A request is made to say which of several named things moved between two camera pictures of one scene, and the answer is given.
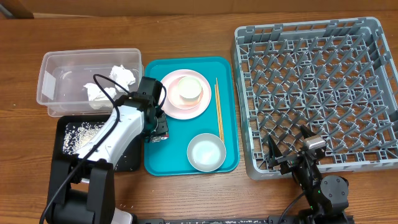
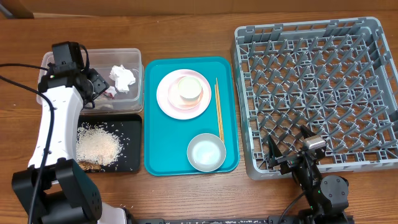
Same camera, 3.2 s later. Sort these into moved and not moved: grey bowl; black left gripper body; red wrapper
Moved: black left gripper body; red wrapper
Not moved: grey bowl
